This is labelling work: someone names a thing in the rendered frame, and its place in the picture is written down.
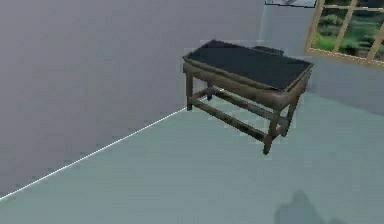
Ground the dark wooden table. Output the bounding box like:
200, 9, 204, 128
182, 39, 315, 156

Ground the framed wall picture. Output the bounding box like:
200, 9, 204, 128
264, 0, 318, 9

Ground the flat black object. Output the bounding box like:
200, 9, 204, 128
252, 45, 285, 56

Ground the wooden framed window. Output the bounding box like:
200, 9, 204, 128
304, 0, 384, 70

